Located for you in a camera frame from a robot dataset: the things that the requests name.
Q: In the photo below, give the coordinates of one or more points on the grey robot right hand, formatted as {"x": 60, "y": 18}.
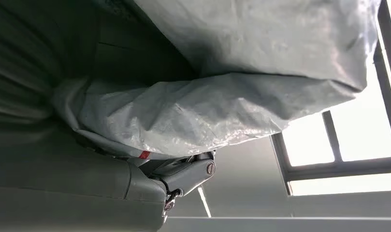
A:
{"x": 70, "y": 166}

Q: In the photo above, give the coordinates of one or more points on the ceiling light strip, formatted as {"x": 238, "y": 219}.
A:
{"x": 204, "y": 201}

